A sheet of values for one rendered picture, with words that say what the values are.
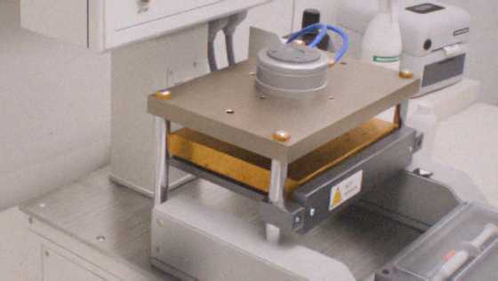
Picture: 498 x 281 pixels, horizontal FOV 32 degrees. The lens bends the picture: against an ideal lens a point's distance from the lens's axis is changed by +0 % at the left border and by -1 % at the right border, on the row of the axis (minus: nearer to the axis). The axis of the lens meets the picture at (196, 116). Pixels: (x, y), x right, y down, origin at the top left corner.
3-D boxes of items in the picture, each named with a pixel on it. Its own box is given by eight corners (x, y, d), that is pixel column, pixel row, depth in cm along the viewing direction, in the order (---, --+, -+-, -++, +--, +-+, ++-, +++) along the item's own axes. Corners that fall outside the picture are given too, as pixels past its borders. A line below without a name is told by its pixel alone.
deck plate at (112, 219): (18, 209, 105) (17, 203, 105) (201, 129, 130) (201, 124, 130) (343, 380, 79) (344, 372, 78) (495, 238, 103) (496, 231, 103)
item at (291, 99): (104, 156, 98) (104, 45, 93) (266, 88, 120) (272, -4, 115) (280, 231, 84) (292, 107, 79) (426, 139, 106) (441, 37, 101)
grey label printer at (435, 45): (326, 69, 197) (333, -4, 190) (381, 54, 209) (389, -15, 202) (416, 102, 180) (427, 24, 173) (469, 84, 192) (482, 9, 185)
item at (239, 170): (168, 165, 96) (171, 85, 93) (283, 112, 112) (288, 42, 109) (297, 218, 86) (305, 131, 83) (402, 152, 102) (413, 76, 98)
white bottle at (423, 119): (424, 187, 154) (436, 111, 148) (397, 180, 156) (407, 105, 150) (431, 176, 158) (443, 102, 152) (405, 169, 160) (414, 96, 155)
